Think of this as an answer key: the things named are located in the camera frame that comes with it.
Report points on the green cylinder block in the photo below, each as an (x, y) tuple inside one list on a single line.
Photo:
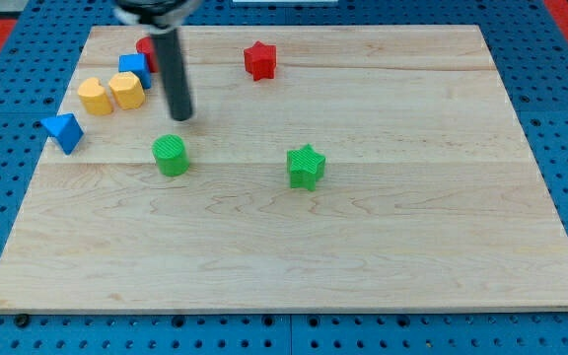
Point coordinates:
[(170, 155)]

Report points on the yellow hexagon block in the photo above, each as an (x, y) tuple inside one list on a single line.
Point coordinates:
[(127, 90)]

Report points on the dark robot end effector mount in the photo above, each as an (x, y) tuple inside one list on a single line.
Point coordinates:
[(157, 15)]

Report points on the light wooden board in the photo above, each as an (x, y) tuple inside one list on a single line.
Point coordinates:
[(431, 200)]

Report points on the red cylinder block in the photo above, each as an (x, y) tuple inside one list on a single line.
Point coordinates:
[(145, 46)]

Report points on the yellow heart block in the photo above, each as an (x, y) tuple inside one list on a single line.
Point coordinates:
[(94, 97)]

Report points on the green star block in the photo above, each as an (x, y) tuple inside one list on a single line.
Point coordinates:
[(305, 167)]

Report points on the red star block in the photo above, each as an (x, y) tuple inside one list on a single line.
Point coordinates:
[(261, 60)]

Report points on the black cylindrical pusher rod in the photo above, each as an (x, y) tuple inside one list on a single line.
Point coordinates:
[(172, 70)]

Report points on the blue triangle block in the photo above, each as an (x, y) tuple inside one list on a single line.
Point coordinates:
[(65, 130)]

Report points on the blue cube block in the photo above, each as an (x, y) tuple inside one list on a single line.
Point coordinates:
[(137, 64)]

